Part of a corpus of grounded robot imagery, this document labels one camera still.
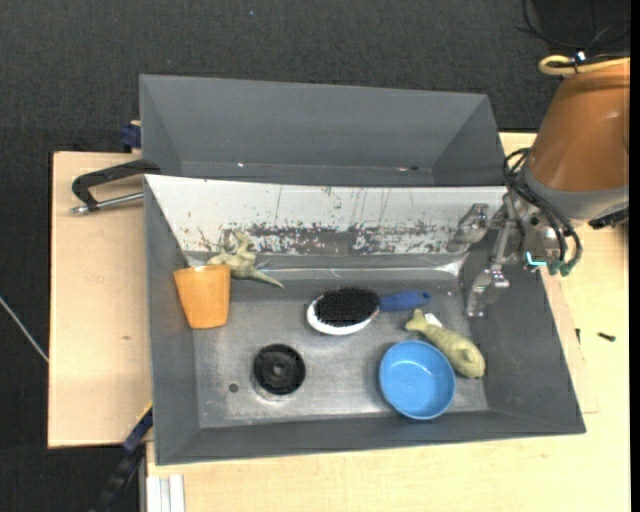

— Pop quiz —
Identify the green toy dinosaur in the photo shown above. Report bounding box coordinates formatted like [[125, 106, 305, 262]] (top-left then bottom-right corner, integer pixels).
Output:
[[205, 230, 286, 290]]

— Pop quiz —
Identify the pale wood flat board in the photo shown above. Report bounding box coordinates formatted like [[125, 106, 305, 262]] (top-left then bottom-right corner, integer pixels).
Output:
[[46, 150, 154, 449]]

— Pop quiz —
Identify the black round disc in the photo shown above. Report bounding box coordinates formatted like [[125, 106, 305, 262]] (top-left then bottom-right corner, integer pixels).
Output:
[[251, 342, 307, 397]]

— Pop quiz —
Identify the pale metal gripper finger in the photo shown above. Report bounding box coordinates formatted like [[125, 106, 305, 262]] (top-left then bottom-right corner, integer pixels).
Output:
[[466, 267, 512, 319], [446, 202, 492, 253]]

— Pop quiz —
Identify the green toy fish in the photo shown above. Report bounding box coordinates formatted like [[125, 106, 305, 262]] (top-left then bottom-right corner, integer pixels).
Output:
[[404, 307, 487, 380]]

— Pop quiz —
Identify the black hairbrush with blue handle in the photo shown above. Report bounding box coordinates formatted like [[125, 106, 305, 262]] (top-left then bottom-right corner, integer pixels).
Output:
[[305, 285, 432, 337]]

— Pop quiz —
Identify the blue plastic bowl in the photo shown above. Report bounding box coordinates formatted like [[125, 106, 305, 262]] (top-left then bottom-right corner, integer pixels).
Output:
[[377, 339, 457, 421]]

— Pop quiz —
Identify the orange plastic cup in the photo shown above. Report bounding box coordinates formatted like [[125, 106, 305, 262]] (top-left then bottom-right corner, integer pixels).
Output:
[[172, 264, 233, 330]]

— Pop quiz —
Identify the grey metal bin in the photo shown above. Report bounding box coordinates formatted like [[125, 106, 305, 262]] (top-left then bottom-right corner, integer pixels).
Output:
[[138, 73, 588, 467]]

